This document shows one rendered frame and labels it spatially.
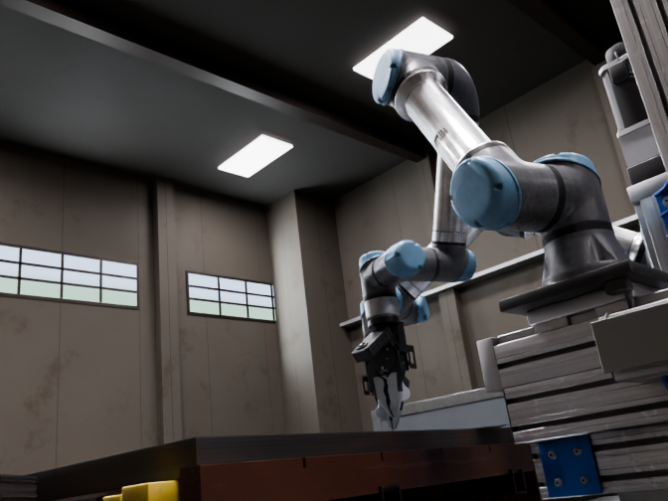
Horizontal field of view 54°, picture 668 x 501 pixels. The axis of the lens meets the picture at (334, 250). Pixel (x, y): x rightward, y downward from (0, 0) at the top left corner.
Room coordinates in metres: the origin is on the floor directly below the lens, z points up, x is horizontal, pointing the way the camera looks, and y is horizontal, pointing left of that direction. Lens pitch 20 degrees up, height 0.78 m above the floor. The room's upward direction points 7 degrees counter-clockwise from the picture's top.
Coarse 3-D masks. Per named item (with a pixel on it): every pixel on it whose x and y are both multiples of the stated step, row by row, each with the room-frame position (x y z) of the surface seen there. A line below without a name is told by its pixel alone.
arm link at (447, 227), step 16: (464, 80) 1.18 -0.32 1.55; (464, 96) 1.20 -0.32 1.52; (448, 176) 1.28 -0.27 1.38; (448, 192) 1.29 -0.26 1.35; (448, 208) 1.30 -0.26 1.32; (448, 224) 1.31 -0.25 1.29; (464, 224) 1.33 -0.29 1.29; (432, 240) 1.36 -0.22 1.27; (448, 240) 1.33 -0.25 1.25; (464, 240) 1.34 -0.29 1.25; (448, 256) 1.34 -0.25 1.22; (464, 256) 1.36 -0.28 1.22; (448, 272) 1.35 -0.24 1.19; (464, 272) 1.37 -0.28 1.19
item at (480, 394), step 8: (464, 392) 2.40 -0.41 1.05; (472, 392) 2.38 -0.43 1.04; (480, 392) 2.36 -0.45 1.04; (424, 400) 2.51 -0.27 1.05; (432, 400) 2.49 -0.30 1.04; (440, 400) 2.47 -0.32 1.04; (448, 400) 2.45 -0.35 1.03; (456, 400) 2.42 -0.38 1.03; (464, 400) 2.40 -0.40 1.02; (472, 400) 2.38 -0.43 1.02; (480, 400) 2.37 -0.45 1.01; (408, 408) 2.56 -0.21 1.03; (416, 408) 2.54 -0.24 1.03; (424, 408) 2.51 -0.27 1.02; (432, 408) 2.49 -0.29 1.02; (440, 408) 2.47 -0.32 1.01
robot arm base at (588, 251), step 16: (576, 224) 1.00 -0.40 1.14; (592, 224) 0.99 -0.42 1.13; (608, 224) 1.01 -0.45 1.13; (544, 240) 1.05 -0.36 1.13; (560, 240) 1.01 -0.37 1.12; (576, 240) 1.00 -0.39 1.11; (592, 240) 0.99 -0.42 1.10; (608, 240) 1.00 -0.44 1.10; (560, 256) 1.01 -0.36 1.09; (576, 256) 0.99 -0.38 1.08; (592, 256) 0.99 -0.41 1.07; (608, 256) 0.98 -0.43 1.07; (624, 256) 0.99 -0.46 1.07; (544, 272) 1.06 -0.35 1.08; (560, 272) 1.01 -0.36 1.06; (576, 272) 0.99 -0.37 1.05
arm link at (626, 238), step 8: (504, 232) 1.68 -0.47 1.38; (512, 232) 1.65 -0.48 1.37; (520, 232) 1.63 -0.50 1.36; (528, 232) 1.62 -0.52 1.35; (616, 232) 1.53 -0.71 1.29; (624, 232) 1.53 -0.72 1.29; (632, 232) 1.53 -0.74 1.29; (640, 232) 1.53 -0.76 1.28; (624, 240) 1.53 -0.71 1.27; (632, 240) 1.52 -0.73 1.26; (640, 240) 1.50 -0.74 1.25; (624, 248) 1.53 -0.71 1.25; (632, 248) 1.52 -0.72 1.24; (640, 248) 1.50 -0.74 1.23; (632, 256) 1.52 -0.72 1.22; (640, 256) 1.51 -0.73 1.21
